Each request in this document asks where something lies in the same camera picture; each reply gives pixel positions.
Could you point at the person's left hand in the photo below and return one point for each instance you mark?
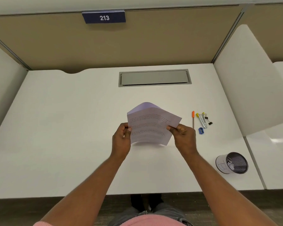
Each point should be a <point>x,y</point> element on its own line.
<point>120,143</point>

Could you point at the person's right hand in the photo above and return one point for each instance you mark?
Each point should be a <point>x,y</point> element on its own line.
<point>186,141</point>

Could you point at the blue pencil sharpener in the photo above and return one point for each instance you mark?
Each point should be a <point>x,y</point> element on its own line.
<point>201,131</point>

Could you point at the orange capped pen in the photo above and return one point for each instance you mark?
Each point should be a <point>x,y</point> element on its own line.
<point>193,120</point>

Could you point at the silver stapler with yellow ends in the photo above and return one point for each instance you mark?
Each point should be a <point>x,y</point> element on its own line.
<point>202,121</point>

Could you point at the black binder clip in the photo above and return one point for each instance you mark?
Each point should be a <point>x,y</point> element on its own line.
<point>210,123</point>
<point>206,117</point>

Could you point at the printed white paper sheet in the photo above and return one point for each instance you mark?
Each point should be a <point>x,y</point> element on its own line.
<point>151,127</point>

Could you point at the person's left forearm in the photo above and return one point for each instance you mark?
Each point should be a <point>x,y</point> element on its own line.
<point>85,193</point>

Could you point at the person's right forearm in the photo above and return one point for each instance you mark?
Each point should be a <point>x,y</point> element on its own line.
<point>226,193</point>

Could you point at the person's left black shoe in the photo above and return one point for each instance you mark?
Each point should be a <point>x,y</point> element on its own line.
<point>136,202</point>

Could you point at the person's black shoe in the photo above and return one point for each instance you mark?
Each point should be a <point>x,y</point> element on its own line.
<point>155,201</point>
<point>136,202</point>

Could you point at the person's right black shoe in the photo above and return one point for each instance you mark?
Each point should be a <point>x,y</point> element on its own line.
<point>155,201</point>

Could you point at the mesh cup with white label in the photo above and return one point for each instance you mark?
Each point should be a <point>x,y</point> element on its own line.
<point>221,163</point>

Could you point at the dark grey trousers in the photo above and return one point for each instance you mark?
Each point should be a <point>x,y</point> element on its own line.
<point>160,209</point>

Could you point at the white rounded divider panel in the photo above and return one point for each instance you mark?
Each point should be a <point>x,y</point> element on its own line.
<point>254,91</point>

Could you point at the pink knit sweater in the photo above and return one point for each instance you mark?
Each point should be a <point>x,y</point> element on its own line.
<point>153,221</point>

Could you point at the neighbouring white desk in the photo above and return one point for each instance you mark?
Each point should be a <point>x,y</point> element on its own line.
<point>273,162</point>

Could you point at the wide beige partition panel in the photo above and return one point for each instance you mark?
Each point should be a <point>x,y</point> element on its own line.
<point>132,44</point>

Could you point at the dark blue number sign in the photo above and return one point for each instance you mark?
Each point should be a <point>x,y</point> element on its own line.
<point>103,17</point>

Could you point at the narrow beige partition panel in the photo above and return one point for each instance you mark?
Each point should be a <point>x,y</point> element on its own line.
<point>273,28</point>

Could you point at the grey metal partition post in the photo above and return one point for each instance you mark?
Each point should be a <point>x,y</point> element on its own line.
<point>228,37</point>

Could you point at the slim grey metal post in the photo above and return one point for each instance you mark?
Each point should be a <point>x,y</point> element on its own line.
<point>11,52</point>

